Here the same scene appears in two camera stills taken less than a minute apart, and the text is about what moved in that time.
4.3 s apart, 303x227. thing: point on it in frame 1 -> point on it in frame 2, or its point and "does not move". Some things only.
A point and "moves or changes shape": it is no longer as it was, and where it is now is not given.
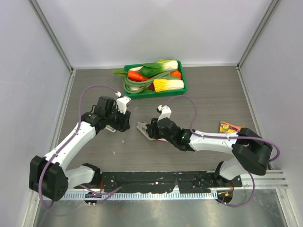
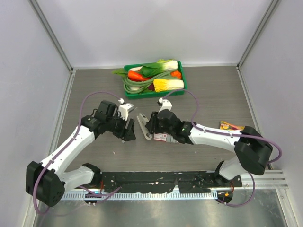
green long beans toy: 134,87 does not move
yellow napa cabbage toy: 162,84 does not move
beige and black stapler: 142,126 moves or changes shape
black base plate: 182,181 does not move
